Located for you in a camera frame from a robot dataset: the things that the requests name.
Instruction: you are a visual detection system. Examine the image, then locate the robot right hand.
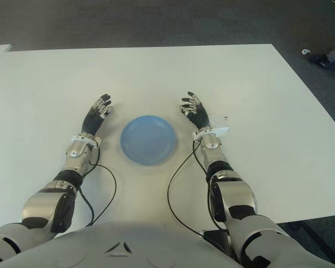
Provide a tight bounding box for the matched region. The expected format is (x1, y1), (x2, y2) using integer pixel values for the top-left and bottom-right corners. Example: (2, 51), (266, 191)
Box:
(179, 90), (213, 132)

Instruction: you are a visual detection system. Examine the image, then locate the white charger block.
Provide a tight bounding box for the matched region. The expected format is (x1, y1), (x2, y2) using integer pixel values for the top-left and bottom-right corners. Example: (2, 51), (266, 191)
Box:
(211, 113), (231, 135)

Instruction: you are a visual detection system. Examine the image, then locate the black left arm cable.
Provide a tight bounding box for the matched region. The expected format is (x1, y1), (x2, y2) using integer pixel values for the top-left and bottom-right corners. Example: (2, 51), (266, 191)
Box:
(78, 138), (118, 227)

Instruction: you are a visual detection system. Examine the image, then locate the black box under table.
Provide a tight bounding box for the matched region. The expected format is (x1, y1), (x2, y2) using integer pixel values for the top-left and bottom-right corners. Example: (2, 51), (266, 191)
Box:
(202, 229), (236, 259)

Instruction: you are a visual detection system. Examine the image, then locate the blue round plate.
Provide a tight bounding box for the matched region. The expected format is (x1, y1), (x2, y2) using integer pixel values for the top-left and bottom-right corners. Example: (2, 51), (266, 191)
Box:
(119, 114), (180, 166)

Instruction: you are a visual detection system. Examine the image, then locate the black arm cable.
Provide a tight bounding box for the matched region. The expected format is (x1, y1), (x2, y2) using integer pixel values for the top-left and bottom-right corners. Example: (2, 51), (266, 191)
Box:
(78, 138), (118, 227)
(166, 138), (213, 238)

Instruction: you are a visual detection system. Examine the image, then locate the black table leg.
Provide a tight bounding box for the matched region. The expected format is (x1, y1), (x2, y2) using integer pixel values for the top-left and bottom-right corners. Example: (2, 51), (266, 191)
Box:
(287, 219), (335, 265)

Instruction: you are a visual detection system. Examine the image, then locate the dark blue shoe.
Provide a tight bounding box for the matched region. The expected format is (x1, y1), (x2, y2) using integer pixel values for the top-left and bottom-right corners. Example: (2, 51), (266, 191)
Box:
(309, 53), (335, 70)

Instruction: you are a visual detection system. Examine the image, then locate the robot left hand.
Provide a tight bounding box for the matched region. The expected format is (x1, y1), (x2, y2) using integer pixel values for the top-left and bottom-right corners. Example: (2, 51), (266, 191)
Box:
(80, 93), (115, 137)

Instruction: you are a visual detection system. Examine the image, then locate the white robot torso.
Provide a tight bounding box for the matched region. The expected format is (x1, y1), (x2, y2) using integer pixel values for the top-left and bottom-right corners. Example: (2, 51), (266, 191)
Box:
(0, 219), (242, 268)

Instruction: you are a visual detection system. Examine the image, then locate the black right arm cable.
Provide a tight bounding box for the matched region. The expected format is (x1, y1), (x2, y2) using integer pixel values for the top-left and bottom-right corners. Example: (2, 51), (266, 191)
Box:
(166, 138), (213, 238)

